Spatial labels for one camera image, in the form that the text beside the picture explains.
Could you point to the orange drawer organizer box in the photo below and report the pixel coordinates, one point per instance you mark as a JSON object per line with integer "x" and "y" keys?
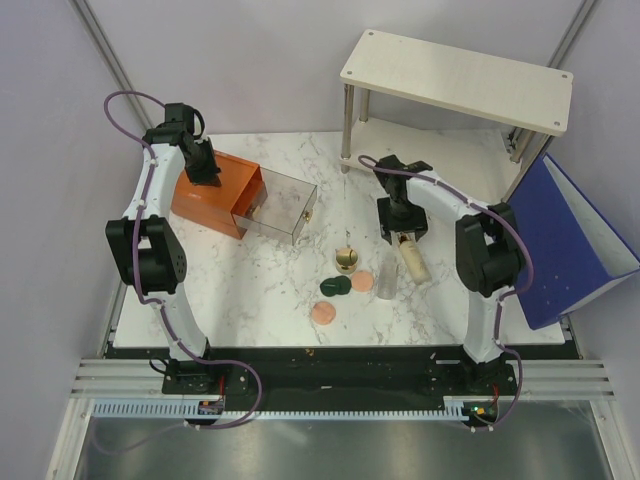
{"x": 219, "y": 207}

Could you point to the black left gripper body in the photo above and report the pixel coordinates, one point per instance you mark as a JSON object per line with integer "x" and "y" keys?
{"x": 202, "y": 168}

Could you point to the white two-tier shelf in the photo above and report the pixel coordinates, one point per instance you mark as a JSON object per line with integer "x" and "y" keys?
{"x": 472, "y": 116}

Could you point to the pink round makeup puff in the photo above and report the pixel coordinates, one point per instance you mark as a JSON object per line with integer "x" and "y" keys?
{"x": 323, "y": 313}
{"x": 362, "y": 281}

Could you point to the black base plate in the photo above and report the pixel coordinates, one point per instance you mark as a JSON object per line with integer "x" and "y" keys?
{"x": 328, "y": 379}

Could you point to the clear small bottle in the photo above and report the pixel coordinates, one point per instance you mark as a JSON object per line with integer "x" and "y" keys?
{"x": 388, "y": 277}

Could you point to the gold lid cream jar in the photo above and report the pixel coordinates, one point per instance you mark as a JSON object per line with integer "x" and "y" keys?
{"x": 346, "y": 260}

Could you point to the clear drawer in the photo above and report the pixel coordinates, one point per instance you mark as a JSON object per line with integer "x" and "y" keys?
{"x": 250, "y": 220}
{"x": 286, "y": 205}

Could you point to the white slotted cable duct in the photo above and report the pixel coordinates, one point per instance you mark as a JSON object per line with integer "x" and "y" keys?
{"x": 158, "y": 408}

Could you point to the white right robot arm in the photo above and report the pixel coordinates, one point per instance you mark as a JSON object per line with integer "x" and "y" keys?
{"x": 489, "y": 253}

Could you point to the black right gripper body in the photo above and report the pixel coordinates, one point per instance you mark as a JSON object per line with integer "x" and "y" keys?
{"x": 400, "y": 216}

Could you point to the aluminium rail frame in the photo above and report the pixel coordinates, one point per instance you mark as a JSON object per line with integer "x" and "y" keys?
{"x": 562, "y": 382}

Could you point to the blue file binder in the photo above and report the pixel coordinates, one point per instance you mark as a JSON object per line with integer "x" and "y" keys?
{"x": 577, "y": 255}

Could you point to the cream lotion bottle gold cap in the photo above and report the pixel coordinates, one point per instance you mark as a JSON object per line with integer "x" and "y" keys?
{"x": 413, "y": 259}

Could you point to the pink round makeup puff front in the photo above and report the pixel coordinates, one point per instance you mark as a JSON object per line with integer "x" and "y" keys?
{"x": 323, "y": 313}

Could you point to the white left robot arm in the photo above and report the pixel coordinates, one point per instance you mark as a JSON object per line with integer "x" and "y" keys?
{"x": 148, "y": 255}

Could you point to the dark green makeup sponge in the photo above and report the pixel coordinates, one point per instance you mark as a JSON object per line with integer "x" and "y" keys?
{"x": 336, "y": 286}

